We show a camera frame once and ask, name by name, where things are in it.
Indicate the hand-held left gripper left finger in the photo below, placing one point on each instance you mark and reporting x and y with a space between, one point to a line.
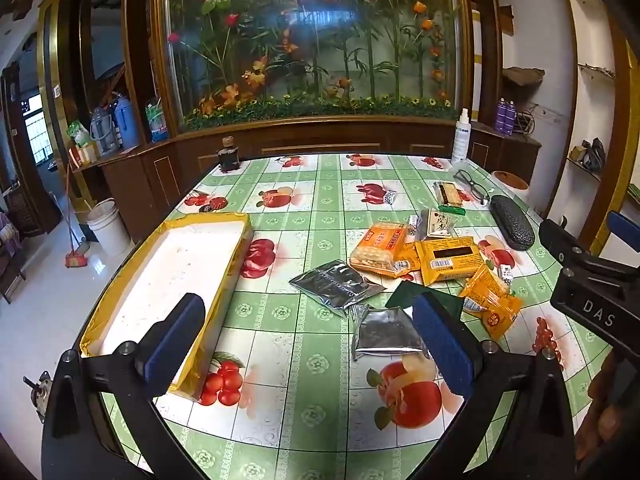
170 347

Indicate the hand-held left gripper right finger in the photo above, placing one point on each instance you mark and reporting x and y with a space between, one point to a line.
445 347

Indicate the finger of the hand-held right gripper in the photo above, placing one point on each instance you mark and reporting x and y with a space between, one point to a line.
625 227
562 240

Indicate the dark green packet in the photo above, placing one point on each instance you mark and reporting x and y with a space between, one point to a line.
402 295

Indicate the yellow tray with white inside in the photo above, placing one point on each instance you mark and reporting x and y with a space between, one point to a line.
170 270

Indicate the small orange sachet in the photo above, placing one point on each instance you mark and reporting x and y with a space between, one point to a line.
406 267

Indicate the orange packet with black stripe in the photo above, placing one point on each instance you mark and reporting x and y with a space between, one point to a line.
450 257

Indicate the orange cracker packet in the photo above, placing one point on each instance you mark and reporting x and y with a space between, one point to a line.
380 247

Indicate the green cracker packet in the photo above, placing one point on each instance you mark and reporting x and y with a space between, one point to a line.
449 195

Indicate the silver foil packet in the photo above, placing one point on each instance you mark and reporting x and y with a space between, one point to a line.
387 332
335 285

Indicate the black patterned glasses case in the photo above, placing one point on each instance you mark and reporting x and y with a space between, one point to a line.
512 222

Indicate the orange snack bag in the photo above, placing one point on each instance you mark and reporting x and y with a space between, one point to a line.
492 302

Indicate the dark bag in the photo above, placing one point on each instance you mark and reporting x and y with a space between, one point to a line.
594 155

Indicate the black eyeglasses in clear bag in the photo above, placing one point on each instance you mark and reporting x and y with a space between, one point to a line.
472 185

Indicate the beige snack packet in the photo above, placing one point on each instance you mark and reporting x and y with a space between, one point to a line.
440 222

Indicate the small silver wrapped candy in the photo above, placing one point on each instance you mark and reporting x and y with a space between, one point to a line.
413 227

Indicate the red broom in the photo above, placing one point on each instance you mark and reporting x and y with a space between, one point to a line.
75 255

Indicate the purple spray can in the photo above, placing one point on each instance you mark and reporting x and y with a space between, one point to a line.
501 116
511 117

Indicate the white bucket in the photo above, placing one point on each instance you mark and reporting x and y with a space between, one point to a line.
107 227

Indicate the fruit print green tablecloth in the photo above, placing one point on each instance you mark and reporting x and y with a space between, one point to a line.
310 360

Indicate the white spray bottle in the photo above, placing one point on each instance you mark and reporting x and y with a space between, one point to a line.
461 135

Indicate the small blue white packet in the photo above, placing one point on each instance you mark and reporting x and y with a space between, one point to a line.
391 196

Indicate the dark glass bottle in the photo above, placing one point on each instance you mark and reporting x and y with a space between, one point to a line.
229 157

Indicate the small orange box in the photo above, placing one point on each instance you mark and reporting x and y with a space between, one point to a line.
87 152

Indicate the clear plastic bottle green label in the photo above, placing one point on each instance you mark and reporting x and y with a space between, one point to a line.
156 120

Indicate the grey kettle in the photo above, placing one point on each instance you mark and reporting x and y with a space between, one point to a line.
101 130

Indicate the blue thermos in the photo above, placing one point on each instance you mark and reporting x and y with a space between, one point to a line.
126 122

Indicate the green bag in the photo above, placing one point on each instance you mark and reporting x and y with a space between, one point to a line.
80 132

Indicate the wooden cabinet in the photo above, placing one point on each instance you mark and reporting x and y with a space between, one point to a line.
310 137

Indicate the glass artificial flower display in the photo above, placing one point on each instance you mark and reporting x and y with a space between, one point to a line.
310 50

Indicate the wall shelf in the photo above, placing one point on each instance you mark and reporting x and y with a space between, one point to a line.
595 72

